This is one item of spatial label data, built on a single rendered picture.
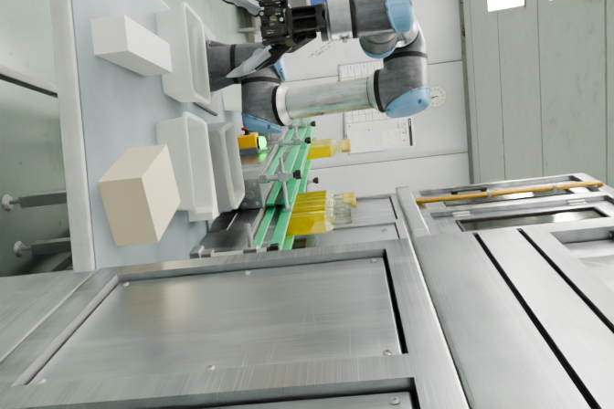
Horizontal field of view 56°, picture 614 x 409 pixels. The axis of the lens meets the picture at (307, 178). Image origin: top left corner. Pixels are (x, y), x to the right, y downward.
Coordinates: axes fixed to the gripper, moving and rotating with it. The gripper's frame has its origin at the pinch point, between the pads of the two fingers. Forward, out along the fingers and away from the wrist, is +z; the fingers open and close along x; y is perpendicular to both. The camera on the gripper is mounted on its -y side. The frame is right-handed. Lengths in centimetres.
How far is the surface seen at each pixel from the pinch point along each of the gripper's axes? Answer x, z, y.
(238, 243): 43, 9, -36
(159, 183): 26.1, 12.2, 8.5
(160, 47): -0.9, 13.7, -5.7
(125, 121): 13.7, 19.7, 1.6
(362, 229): 49, -22, -94
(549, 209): 51, -90, -109
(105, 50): 2.6, 17.6, 12.1
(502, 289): 43, -37, 40
